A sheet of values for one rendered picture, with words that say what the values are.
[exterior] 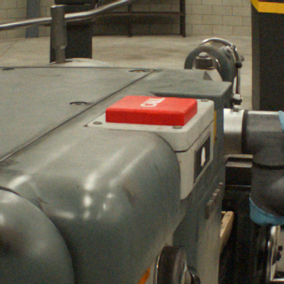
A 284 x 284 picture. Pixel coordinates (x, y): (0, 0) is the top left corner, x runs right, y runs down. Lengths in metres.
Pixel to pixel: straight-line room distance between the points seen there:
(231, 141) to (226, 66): 0.91
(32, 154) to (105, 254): 0.10
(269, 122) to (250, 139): 0.04
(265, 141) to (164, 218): 0.78
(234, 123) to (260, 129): 0.05
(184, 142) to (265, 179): 0.75
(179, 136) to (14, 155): 0.13
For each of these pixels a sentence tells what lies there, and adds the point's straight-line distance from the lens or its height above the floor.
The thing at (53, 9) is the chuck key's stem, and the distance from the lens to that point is 1.12.
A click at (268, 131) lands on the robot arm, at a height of 1.11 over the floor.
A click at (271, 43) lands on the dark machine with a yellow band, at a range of 5.88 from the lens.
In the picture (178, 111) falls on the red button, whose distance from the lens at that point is 0.60.
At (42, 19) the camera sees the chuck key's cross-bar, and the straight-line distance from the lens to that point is 1.13.
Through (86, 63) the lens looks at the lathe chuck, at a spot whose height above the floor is 1.24.
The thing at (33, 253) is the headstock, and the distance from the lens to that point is 0.42.
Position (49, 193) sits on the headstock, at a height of 1.25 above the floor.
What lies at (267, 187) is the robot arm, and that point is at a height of 1.01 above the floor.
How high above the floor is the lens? 1.38
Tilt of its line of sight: 13 degrees down
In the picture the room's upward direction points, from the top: straight up
